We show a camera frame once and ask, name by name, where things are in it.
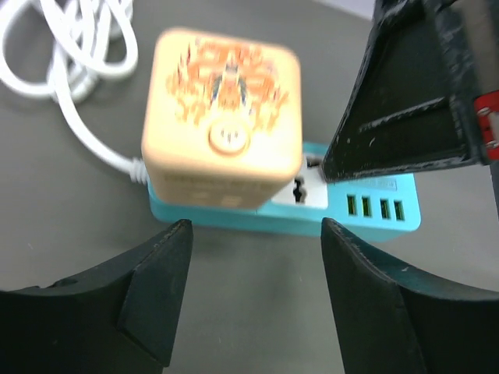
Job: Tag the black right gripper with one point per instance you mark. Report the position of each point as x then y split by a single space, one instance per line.
426 95

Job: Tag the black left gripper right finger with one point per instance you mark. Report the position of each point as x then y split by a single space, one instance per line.
393 317

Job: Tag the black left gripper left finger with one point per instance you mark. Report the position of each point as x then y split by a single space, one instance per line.
120 316

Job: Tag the teal power strip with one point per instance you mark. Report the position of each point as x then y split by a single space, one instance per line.
375 209

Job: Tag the orange wooden cube plug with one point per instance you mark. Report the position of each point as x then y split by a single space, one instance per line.
223 125

